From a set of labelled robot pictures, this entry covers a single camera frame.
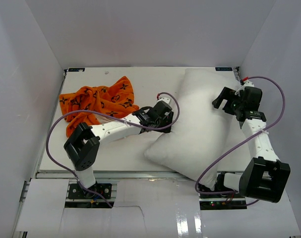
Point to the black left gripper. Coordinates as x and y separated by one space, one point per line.
168 120

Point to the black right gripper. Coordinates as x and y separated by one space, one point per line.
226 94

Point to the white pillow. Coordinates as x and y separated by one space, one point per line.
198 137

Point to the orange black patterned pillowcase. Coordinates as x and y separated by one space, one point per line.
116 101

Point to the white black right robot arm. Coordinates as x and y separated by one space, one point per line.
266 176

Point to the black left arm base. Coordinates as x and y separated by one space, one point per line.
77 192

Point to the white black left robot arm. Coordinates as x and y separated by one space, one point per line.
83 144

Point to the right table corner label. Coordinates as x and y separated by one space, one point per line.
223 69

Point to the table corner label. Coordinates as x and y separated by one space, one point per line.
74 69
223 69

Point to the left table corner label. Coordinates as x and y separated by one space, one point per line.
74 69

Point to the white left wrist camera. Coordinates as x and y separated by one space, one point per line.
163 99

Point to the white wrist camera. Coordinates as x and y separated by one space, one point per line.
244 83
163 99

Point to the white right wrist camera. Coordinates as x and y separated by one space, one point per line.
244 83

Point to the aluminium table edge rail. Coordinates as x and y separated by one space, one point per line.
113 175

